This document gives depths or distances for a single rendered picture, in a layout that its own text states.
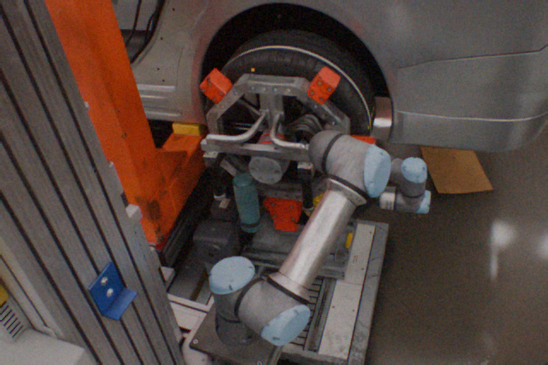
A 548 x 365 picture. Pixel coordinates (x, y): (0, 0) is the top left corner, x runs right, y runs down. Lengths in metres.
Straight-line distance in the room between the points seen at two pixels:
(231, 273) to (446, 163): 2.16
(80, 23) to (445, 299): 1.90
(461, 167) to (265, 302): 2.18
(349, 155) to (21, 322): 0.79
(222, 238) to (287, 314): 1.11
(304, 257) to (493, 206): 1.93
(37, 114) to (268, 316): 0.68
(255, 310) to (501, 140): 1.23
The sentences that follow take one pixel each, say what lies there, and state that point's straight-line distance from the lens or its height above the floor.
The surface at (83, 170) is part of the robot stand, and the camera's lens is 1.00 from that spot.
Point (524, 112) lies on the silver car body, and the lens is 2.10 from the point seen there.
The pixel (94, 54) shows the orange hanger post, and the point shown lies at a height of 1.36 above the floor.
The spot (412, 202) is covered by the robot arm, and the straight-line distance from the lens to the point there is 1.73.
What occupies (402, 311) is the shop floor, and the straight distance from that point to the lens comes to 2.54.
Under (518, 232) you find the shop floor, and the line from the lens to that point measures 2.97.
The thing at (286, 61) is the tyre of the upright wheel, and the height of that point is 1.17.
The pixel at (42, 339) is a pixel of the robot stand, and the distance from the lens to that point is 1.13.
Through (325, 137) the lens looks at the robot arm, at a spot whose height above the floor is 1.26.
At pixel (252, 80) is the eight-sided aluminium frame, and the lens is 1.90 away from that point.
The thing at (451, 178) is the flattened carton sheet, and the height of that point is 0.01.
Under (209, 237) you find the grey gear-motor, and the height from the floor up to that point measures 0.40.
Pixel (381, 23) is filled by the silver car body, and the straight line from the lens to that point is 1.92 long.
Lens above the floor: 2.06
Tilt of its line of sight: 41 degrees down
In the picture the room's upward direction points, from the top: 7 degrees counter-clockwise
